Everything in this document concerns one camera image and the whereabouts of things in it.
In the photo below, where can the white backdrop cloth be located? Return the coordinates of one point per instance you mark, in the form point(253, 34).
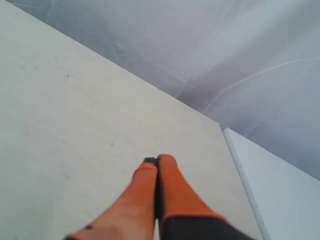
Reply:
point(251, 65)

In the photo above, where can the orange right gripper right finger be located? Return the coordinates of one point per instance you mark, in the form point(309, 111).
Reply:
point(182, 213)

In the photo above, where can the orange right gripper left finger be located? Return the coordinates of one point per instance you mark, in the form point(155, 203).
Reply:
point(132, 216)

